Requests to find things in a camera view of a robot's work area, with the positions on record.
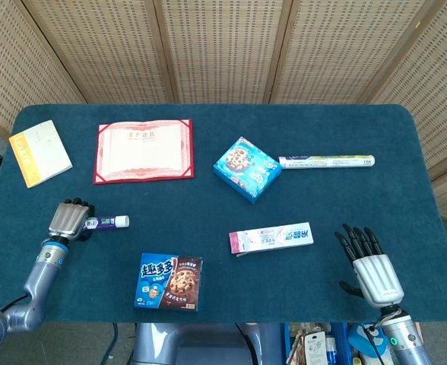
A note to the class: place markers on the dark teal table mat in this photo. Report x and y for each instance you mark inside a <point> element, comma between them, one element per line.
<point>223,213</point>

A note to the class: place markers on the light blue cookie box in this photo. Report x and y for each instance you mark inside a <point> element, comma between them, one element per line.
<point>246,169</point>

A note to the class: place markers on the grey-blue robot torso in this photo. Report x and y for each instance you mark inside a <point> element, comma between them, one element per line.
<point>204,346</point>

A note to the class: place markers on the blue white flat item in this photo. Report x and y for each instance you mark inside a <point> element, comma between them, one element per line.
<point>360,334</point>

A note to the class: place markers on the woven wooden folding screen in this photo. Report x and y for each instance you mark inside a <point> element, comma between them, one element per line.
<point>223,49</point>

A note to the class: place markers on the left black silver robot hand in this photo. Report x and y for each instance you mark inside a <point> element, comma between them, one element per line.
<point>67,220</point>

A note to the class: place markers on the long white wrap roll box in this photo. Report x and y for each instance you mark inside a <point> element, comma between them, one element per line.
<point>326,161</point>

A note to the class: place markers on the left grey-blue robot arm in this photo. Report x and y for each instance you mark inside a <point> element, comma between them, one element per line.
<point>41,281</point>

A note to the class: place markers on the purple white tube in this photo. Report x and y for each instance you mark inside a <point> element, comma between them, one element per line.
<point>109,221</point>

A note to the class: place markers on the white pink toothpaste box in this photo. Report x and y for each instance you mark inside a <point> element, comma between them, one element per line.
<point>273,237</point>

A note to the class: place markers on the blue plastic crate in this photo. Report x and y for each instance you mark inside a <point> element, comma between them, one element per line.
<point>339,344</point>

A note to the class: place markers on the yellow white book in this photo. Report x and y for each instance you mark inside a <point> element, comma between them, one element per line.
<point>41,152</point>

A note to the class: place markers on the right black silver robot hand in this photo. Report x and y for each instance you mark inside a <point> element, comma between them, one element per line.
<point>379,279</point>

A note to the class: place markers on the red certificate folder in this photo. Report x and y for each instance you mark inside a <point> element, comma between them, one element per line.
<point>143,152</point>

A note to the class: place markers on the white carded package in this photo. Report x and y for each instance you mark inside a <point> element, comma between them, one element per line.
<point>312,348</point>

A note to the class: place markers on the blue brown cookie box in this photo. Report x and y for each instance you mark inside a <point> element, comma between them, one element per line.
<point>168,283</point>

